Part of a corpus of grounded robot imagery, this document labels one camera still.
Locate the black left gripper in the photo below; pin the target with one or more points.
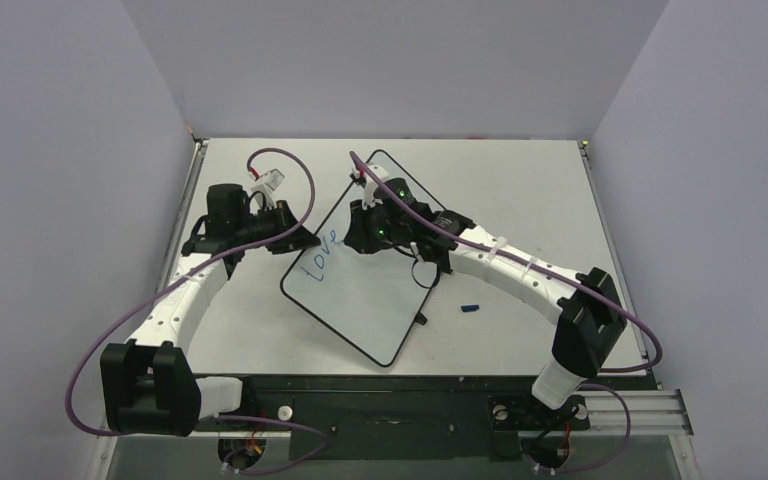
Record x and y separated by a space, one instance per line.
298 240

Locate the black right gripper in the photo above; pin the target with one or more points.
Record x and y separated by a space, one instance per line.
359 234

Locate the black framed whiteboard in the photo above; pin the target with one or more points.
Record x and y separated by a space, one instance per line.
370 301

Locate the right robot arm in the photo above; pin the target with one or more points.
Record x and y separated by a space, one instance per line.
582 307

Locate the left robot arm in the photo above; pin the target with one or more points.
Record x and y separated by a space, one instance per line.
148 384

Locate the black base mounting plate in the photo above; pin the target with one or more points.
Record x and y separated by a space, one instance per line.
405 417

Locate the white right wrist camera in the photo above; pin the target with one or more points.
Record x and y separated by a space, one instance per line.
362 178

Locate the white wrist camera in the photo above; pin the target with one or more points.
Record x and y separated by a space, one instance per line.
362 178
267 182

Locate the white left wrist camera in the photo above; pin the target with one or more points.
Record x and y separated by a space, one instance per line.
267 182

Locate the aluminium frame rail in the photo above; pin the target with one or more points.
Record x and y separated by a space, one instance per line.
631 405

